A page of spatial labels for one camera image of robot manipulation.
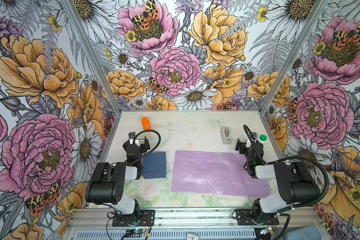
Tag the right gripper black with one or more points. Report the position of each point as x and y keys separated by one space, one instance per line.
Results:
x=246 y=145

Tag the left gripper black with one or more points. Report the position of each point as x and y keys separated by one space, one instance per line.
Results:
x=133 y=142

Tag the dark blue gift box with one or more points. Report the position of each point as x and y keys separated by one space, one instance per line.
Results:
x=155 y=166

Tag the purple wrapping paper sheet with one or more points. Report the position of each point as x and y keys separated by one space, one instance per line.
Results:
x=215 y=174

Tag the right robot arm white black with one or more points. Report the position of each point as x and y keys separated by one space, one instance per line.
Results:
x=295 y=185

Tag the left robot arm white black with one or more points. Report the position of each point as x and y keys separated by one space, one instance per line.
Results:
x=106 y=186

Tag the white bottle green cap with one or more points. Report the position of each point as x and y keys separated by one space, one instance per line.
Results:
x=262 y=139

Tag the orange tube bottle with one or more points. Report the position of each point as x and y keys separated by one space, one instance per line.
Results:
x=146 y=123

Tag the grey tape dispenser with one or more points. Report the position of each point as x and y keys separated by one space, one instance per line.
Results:
x=226 y=135

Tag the blue-grey cloth pad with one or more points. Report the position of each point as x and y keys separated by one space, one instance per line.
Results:
x=304 y=233

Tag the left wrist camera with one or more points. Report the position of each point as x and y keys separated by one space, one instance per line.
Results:
x=133 y=136

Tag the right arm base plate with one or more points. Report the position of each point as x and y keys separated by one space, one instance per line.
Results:
x=248 y=217

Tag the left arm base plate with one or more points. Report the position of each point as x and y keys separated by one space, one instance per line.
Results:
x=145 y=218

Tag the aluminium front rail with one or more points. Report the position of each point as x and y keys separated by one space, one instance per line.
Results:
x=191 y=218

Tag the white slotted cable duct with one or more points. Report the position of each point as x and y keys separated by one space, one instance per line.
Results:
x=168 y=234

